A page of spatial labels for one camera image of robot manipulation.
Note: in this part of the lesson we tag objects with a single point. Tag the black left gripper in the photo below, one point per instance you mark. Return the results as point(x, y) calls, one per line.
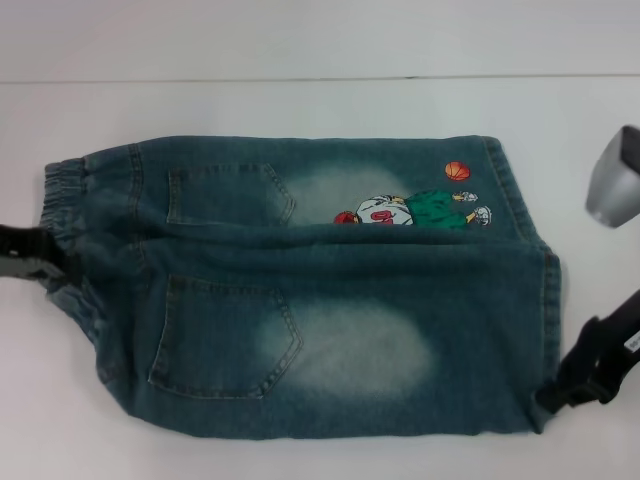
point(20, 245)

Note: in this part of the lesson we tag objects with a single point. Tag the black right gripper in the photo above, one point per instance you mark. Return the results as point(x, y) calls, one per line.
point(607, 360)

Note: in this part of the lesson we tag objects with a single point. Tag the blue denim shorts basketball print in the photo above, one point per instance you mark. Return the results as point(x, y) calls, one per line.
point(350, 280)

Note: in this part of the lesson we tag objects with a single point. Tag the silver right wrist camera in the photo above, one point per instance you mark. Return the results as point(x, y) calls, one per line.
point(615, 185)

